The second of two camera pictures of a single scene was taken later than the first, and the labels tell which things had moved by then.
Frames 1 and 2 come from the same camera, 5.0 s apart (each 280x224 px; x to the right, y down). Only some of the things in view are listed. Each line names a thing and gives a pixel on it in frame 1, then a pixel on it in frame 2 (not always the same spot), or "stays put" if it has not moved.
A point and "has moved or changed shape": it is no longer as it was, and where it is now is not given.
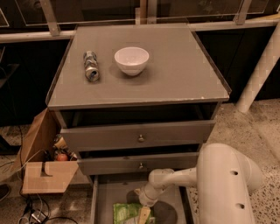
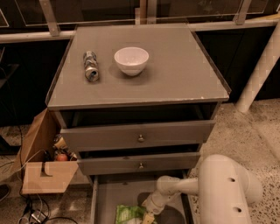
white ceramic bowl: (131, 59) stays put
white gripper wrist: (146, 199) → (152, 206)
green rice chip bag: (124, 211) has moved or changed shape
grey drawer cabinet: (131, 99) stays put
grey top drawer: (125, 136) stays put
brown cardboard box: (35, 163) stays put
